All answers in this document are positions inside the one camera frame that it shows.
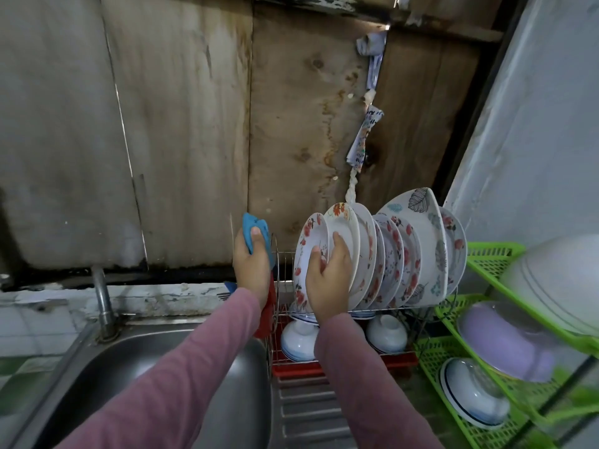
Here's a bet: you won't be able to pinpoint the person's right hand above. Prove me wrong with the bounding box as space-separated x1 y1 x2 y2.
305 231 355 326

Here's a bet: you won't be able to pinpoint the person's left hand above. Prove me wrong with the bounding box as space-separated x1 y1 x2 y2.
232 226 275 309

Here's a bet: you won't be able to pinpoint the blue cleaning cloth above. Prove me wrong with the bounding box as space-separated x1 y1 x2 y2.
241 213 275 258

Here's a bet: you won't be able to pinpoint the white plate orange flowers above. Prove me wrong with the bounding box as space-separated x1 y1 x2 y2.
323 201 363 309

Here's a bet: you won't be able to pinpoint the floral plate stack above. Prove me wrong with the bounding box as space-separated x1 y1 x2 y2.
376 186 450 309

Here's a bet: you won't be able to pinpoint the stack of floral plates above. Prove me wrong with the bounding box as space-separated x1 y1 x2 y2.
438 208 469 300

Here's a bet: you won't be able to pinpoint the stack of white bowls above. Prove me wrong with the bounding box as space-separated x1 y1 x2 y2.
438 356 514 430

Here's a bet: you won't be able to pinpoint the purple plastic bowl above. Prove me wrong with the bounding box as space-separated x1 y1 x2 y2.
459 300 563 384

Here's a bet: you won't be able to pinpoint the person's right forearm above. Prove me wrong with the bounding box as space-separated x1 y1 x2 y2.
313 313 446 449

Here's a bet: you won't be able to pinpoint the person's left forearm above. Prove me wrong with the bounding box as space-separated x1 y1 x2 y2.
56 287 263 449

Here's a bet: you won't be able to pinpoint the green checkered tile countertop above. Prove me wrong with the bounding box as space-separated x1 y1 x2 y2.
0 350 52 417

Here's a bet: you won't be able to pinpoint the red plastic cutlery cup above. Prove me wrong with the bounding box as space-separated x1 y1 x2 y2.
255 280 278 342

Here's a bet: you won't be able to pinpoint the stainless steel sink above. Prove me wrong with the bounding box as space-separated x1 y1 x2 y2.
4 313 469 449

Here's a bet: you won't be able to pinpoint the green plastic shelf rack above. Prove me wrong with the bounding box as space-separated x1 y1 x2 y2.
414 240 599 449

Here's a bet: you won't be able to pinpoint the chrome faucet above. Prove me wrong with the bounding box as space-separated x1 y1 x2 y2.
90 264 121 342

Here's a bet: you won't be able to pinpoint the white hanging cloth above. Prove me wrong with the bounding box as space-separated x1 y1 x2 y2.
344 31 389 206

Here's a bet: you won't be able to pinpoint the weathered wooden board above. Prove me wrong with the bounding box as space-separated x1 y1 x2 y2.
0 0 535 288

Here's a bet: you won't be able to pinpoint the metal wire dish rack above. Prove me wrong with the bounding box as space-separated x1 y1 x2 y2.
229 215 469 380

